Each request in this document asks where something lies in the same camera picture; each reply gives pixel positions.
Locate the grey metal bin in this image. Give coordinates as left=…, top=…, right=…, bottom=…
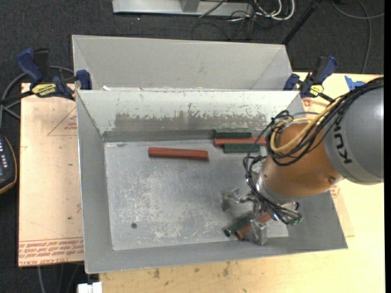
left=71, top=34, right=348, bottom=275

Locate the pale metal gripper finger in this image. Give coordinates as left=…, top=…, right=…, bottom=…
left=220, top=187, right=246, bottom=212
left=248, top=217, right=269, bottom=246

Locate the dark green flat block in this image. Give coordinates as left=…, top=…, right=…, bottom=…
left=214, top=128, right=253, bottom=140
left=223, top=215, right=256, bottom=237
left=222, top=143, right=261, bottom=154

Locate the brown cardboard board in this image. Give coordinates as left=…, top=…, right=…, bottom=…
left=17, top=82, right=356, bottom=268

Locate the red-brown flat block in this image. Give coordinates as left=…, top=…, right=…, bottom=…
left=148, top=146, right=210, bottom=162
left=213, top=137, right=268, bottom=148
left=235, top=212, right=272, bottom=241

